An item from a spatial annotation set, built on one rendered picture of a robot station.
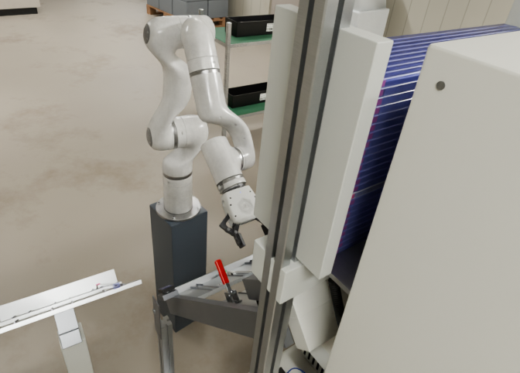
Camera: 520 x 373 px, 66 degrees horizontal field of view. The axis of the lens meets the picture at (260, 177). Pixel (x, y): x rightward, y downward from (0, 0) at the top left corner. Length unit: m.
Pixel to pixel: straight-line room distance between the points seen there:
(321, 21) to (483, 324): 0.32
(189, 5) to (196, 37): 5.95
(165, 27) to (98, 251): 1.66
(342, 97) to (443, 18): 4.92
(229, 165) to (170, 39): 0.44
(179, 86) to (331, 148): 1.00
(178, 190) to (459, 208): 1.35
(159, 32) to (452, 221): 1.08
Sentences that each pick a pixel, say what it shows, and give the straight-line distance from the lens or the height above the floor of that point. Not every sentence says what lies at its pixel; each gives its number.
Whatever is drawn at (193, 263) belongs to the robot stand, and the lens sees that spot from 1.91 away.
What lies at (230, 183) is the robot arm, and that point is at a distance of 1.14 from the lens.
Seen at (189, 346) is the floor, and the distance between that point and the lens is 2.16.
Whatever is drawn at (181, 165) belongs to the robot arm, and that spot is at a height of 0.95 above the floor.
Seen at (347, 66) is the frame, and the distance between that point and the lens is 0.43.
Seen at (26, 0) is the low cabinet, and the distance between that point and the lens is 8.06.
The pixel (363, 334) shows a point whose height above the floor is 1.36.
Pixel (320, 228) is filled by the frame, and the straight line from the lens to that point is 0.53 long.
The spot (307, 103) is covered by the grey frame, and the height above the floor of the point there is 1.63.
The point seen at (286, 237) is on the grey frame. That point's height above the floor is 1.44.
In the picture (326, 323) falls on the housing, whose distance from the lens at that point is 0.77.
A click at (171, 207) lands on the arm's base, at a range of 1.71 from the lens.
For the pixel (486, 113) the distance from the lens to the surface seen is 0.37.
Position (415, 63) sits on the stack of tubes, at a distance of 0.56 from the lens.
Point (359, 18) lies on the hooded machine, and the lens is 4.98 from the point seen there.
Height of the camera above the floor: 1.80
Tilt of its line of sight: 34 degrees down
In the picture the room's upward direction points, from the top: 6 degrees clockwise
